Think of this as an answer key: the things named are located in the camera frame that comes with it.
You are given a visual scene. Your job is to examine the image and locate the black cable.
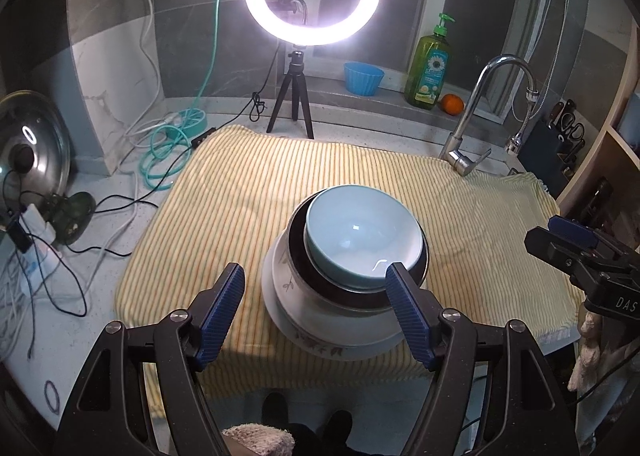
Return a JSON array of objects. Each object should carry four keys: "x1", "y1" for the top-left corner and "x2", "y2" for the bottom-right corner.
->
[
  {"x1": 5, "y1": 171, "x2": 167, "y2": 318},
  {"x1": 250, "y1": 51, "x2": 281, "y2": 123}
]

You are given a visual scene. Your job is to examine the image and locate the black scissors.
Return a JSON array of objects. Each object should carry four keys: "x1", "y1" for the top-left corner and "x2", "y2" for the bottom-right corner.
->
[{"x1": 560, "y1": 121, "x2": 586, "y2": 148}]

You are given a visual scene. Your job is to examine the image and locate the pink knit fabric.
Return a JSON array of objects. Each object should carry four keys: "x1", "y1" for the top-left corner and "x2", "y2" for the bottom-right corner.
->
[{"x1": 221, "y1": 423, "x2": 296, "y2": 456}]

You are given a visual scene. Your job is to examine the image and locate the light blue bowl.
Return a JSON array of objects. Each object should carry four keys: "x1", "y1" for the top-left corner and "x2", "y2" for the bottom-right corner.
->
[{"x1": 304, "y1": 184, "x2": 423, "y2": 293}]

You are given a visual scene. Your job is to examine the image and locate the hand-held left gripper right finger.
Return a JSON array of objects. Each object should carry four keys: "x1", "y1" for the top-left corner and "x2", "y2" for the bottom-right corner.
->
[{"x1": 385, "y1": 262, "x2": 576, "y2": 456}]

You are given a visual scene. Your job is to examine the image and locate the black inline cable switch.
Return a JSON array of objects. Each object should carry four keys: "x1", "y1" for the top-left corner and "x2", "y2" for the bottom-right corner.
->
[{"x1": 189, "y1": 128, "x2": 218, "y2": 149}]

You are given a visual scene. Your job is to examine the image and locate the dark knife block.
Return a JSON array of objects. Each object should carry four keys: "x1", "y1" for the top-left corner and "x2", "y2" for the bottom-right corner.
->
[{"x1": 520, "y1": 98, "x2": 586, "y2": 197}]

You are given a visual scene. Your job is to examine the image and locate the yellow striped cloth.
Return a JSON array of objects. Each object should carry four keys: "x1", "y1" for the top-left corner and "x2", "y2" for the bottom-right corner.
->
[{"x1": 114, "y1": 123, "x2": 586, "y2": 399}]

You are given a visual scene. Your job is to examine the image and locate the black power adapter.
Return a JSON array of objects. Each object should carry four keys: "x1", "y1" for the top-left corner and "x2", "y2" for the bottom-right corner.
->
[{"x1": 7, "y1": 218, "x2": 32, "y2": 253}]

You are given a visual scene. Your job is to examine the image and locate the round teal power strip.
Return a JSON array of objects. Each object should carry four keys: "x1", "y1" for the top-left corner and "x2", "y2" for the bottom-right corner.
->
[{"x1": 165, "y1": 108, "x2": 207, "y2": 139}]

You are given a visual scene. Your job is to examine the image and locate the blue ribbed cup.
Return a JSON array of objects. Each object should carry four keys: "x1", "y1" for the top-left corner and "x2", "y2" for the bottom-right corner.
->
[{"x1": 343, "y1": 61, "x2": 386, "y2": 97}]

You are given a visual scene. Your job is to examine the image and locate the plain steel bowl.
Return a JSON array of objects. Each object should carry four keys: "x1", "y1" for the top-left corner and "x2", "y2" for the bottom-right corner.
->
[{"x1": 286, "y1": 196, "x2": 432, "y2": 314}]

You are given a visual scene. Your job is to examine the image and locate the green dish soap bottle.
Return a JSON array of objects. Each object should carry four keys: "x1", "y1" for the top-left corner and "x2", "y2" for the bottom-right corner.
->
[{"x1": 404, "y1": 12, "x2": 455, "y2": 111}]

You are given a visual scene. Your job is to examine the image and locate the person's dark shoe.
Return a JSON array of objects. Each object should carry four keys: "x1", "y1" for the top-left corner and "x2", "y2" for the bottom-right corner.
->
[{"x1": 325, "y1": 410, "x2": 353, "y2": 452}]

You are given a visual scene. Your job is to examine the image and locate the person's right hand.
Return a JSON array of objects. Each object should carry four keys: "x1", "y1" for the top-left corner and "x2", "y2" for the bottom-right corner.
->
[{"x1": 569, "y1": 312, "x2": 608, "y2": 393}]

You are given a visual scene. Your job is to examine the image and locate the chrome faucet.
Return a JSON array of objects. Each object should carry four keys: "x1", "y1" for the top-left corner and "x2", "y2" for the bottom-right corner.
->
[{"x1": 440, "y1": 54, "x2": 538, "y2": 177}]

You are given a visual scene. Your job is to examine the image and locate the teal cable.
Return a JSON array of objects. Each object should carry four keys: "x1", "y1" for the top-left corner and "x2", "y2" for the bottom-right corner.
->
[{"x1": 139, "y1": 0, "x2": 223, "y2": 193}]

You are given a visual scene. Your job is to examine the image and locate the white charger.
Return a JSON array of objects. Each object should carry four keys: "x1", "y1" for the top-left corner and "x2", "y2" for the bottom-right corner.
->
[{"x1": 22, "y1": 203, "x2": 57, "y2": 242}]

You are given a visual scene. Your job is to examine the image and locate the white plate with leaf print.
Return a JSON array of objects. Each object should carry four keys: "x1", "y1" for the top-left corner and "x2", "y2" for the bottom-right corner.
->
[{"x1": 261, "y1": 231, "x2": 431, "y2": 343}]

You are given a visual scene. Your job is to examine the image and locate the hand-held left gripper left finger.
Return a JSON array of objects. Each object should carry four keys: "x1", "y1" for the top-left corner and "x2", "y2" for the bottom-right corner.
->
[{"x1": 59, "y1": 262, "x2": 247, "y2": 456}]

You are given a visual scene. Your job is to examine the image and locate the steel pot lid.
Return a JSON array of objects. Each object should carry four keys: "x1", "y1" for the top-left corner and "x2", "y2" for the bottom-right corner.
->
[{"x1": 0, "y1": 90, "x2": 73, "y2": 197}]

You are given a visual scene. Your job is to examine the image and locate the wooden shelf unit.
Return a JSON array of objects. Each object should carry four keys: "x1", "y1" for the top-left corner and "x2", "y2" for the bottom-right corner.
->
[{"x1": 555, "y1": 21, "x2": 640, "y2": 247}]

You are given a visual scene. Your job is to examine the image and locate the black gooseneck phone clamp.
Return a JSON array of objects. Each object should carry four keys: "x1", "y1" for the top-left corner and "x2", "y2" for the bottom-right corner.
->
[{"x1": 276, "y1": 0, "x2": 310, "y2": 27}]

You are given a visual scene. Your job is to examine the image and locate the black tripod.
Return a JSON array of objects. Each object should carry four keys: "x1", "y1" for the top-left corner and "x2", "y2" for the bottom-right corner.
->
[{"x1": 266, "y1": 45, "x2": 315, "y2": 139}]

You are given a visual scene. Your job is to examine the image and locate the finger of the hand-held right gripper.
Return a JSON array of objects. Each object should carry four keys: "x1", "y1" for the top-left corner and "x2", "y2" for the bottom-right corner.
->
[
  {"x1": 524, "y1": 228, "x2": 601, "y2": 287},
  {"x1": 546, "y1": 215, "x2": 621, "y2": 257}
]

